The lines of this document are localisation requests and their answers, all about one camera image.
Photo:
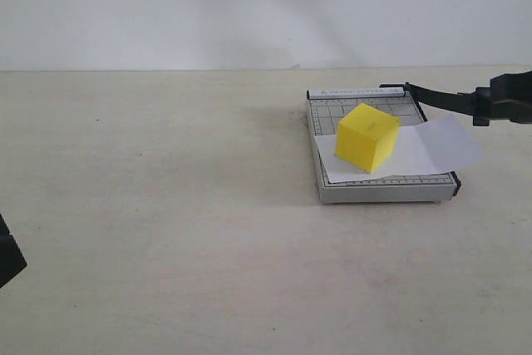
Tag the yellow foam cube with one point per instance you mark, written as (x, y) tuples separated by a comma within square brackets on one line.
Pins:
[(366, 137)]

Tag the black cutter blade handle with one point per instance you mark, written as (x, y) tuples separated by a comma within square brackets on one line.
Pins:
[(475, 104)]

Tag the grey paper cutter base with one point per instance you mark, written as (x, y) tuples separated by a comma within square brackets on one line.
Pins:
[(326, 107)]

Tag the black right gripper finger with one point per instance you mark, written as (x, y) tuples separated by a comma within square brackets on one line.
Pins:
[(510, 97)]

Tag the white paper sheet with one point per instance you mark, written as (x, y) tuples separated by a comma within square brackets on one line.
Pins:
[(435, 147)]

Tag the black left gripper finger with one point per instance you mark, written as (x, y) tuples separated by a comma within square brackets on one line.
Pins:
[(12, 261)]

